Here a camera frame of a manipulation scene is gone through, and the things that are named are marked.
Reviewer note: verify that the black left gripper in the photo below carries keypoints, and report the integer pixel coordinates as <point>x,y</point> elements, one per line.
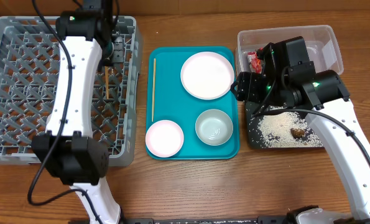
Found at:
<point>119,57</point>

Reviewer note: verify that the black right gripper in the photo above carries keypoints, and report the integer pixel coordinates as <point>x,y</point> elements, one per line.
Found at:
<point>263,57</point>

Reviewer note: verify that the red sauce packet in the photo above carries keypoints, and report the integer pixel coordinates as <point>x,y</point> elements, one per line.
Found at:
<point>255,64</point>

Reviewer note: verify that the white rice leftovers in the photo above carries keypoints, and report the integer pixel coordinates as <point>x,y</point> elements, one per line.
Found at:
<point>278,124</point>

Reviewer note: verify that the grey green bowl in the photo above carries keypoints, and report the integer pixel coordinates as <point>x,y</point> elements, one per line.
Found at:
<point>214,127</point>

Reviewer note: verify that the brown food chunk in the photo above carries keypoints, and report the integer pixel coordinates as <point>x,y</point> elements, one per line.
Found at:
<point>297,133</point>

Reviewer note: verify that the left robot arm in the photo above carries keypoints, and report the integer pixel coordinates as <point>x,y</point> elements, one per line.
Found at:
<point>67,149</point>

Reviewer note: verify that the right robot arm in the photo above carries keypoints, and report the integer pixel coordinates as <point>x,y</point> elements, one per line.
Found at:
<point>288,82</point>

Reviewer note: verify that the grey dishwasher rack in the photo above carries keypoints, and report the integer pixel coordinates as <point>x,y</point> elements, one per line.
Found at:
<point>29,63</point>

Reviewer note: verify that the large white plate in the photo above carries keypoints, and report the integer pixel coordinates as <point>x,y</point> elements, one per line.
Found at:
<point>207,75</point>

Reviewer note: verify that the black plastic tray bin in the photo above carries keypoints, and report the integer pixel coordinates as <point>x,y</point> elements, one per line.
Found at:
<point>253,124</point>

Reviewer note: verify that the clear plastic bin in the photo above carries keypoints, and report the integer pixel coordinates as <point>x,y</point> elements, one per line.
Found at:
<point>321,42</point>

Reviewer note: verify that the pink bowl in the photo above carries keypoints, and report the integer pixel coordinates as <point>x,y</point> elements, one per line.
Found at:
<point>164,138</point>

